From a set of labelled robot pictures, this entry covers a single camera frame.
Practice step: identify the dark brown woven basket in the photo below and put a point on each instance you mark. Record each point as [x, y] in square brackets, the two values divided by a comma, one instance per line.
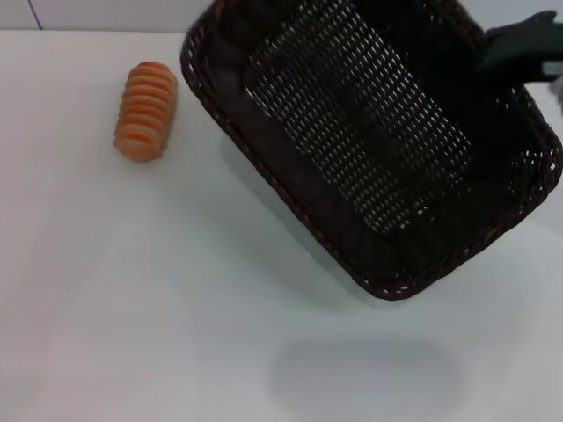
[352, 132]

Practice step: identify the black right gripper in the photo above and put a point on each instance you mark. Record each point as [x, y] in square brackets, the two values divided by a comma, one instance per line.
[528, 48]

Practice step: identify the orange ridged bread loaf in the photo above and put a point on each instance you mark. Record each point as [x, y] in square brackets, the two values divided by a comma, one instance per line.
[146, 112]

